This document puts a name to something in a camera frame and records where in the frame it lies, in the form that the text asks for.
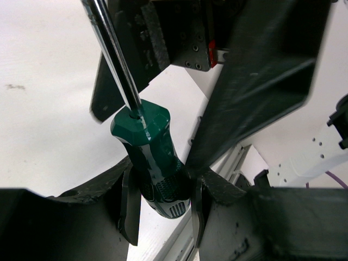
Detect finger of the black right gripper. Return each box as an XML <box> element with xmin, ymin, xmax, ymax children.
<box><xmin>186</xmin><ymin>1</ymin><xmax>331</xmax><ymax>171</ymax></box>

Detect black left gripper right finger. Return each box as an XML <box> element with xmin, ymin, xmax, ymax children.
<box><xmin>198</xmin><ymin>172</ymin><xmax>347</xmax><ymax>260</ymax></box>

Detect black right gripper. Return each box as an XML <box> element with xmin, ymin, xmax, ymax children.
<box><xmin>89</xmin><ymin>0</ymin><xmax>332</xmax><ymax>125</ymax></box>

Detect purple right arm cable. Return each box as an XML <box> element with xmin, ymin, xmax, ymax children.
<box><xmin>305</xmin><ymin>170</ymin><xmax>348</xmax><ymax>189</ymax></box>

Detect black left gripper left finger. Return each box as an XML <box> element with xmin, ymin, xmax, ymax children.
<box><xmin>1</xmin><ymin>158</ymin><xmax>141</xmax><ymax>260</ymax></box>

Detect green handled screwdriver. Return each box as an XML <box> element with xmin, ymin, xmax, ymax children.
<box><xmin>82</xmin><ymin>1</ymin><xmax>190</xmax><ymax>219</ymax></box>

